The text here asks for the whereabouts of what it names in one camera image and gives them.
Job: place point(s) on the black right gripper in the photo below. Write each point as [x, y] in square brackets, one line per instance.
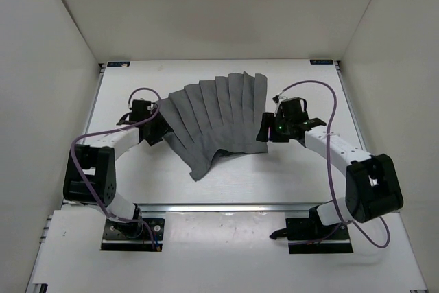
[268, 120]

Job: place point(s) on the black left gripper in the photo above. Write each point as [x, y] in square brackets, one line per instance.
[164, 127]

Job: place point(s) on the grey pleated skirt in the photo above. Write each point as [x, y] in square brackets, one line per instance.
[215, 118]

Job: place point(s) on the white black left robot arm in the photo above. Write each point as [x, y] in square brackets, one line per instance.
[91, 178]

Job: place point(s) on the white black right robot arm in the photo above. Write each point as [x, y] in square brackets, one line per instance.
[372, 187]

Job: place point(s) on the blue label sticker left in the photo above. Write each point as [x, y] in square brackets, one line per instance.
[118, 64]

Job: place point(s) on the blue label sticker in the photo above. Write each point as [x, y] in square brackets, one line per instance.
[321, 62]
[118, 64]

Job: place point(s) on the blue label sticker right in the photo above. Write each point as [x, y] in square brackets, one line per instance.
[321, 62]

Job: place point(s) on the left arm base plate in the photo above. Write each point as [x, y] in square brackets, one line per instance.
[133, 237]

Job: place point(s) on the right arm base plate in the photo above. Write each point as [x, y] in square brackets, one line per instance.
[306, 236]

